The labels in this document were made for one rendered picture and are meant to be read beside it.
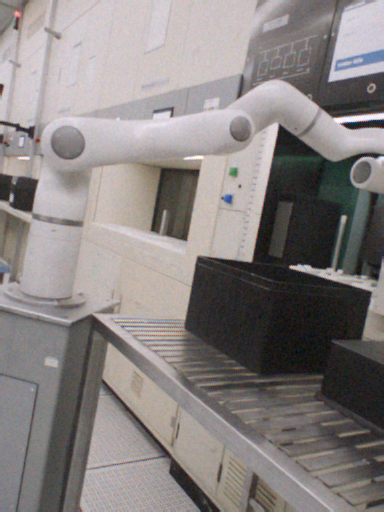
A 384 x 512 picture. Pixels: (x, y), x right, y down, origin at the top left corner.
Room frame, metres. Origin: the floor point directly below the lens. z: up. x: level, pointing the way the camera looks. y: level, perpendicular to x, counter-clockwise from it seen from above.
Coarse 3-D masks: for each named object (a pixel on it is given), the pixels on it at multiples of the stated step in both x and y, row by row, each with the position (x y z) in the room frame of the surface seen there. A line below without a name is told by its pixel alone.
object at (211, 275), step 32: (192, 288) 1.03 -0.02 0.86; (224, 288) 0.92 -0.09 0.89; (256, 288) 0.84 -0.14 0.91; (288, 288) 0.82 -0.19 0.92; (320, 288) 0.86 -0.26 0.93; (352, 288) 0.99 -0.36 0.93; (192, 320) 1.00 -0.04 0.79; (224, 320) 0.91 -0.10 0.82; (256, 320) 0.83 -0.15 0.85; (288, 320) 0.83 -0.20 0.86; (320, 320) 0.87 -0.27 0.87; (352, 320) 0.92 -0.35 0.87; (224, 352) 0.89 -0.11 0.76; (256, 352) 0.81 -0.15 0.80; (288, 352) 0.84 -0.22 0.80; (320, 352) 0.88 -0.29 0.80
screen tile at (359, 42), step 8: (352, 16) 1.35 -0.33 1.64; (360, 16) 1.33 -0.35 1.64; (368, 16) 1.30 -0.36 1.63; (376, 16) 1.28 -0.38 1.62; (344, 24) 1.37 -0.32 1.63; (352, 24) 1.35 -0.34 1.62; (360, 24) 1.32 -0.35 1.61; (368, 24) 1.30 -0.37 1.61; (376, 24) 1.28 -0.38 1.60; (368, 32) 1.29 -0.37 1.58; (376, 32) 1.27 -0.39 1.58; (344, 40) 1.36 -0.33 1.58; (352, 40) 1.34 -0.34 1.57; (360, 40) 1.31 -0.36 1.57; (368, 40) 1.29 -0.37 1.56; (344, 48) 1.35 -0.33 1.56; (352, 48) 1.33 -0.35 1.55; (360, 48) 1.31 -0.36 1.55
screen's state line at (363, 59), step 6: (360, 54) 1.30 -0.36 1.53; (366, 54) 1.29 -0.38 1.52; (372, 54) 1.27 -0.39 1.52; (378, 54) 1.25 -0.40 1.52; (336, 60) 1.37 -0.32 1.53; (342, 60) 1.35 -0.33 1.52; (348, 60) 1.33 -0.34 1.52; (354, 60) 1.32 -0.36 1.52; (360, 60) 1.30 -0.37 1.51; (366, 60) 1.28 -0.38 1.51; (372, 60) 1.27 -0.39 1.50; (378, 60) 1.25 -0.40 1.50; (336, 66) 1.37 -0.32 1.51; (342, 66) 1.35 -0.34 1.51; (348, 66) 1.33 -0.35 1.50; (354, 66) 1.31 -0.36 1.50
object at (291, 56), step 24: (360, 0) 1.34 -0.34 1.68; (264, 48) 1.66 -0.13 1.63; (288, 48) 1.55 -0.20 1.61; (312, 48) 1.46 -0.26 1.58; (264, 72) 1.64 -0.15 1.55; (288, 72) 1.53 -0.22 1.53; (312, 72) 1.44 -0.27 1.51; (360, 192) 2.16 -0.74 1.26; (360, 216) 2.18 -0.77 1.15; (360, 240) 2.20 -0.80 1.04; (360, 264) 2.22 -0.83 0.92; (192, 480) 1.61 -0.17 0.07
